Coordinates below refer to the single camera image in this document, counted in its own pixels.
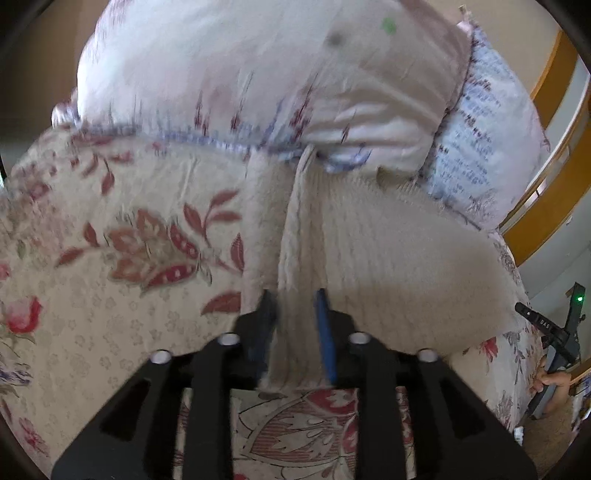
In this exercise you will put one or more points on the floral bed sheet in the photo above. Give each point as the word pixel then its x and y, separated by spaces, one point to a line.
pixel 114 247

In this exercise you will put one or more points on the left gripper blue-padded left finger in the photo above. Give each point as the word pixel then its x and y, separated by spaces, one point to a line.
pixel 174 413

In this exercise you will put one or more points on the pink floral left pillow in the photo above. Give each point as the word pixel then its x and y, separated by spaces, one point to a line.
pixel 367 83

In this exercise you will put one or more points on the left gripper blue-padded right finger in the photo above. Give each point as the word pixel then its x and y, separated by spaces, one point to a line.
pixel 416 418

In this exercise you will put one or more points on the beige cable-knit sweater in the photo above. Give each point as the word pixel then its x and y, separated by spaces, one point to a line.
pixel 407 271

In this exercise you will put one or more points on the wooden headboard frame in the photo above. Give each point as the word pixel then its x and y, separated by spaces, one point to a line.
pixel 562 98

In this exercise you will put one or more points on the blue pink floral right pillow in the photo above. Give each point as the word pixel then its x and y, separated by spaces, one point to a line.
pixel 490 145

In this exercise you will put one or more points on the person's right hand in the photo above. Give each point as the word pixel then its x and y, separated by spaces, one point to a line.
pixel 560 380

